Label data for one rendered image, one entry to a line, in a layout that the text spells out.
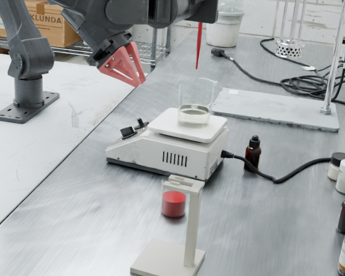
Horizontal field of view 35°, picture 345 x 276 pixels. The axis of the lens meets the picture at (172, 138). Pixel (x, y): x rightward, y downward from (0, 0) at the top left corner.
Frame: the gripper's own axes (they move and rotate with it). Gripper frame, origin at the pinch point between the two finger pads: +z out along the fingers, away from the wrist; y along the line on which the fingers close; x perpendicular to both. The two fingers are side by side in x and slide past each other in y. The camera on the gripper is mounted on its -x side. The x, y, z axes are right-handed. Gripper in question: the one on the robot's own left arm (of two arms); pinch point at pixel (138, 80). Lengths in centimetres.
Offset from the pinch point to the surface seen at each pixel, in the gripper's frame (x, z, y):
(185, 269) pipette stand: -6.8, 26.4, -36.8
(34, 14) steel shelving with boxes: 117, -89, 173
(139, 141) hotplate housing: 1.4, 9.3, -11.9
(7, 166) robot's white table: 19.3, -2.8, -22.0
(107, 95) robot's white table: 22.1, -5.6, 23.1
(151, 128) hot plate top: -1.8, 8.9, -11.3
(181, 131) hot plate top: -5.5, 12.8, -10.5
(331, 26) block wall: 10, 28, 240
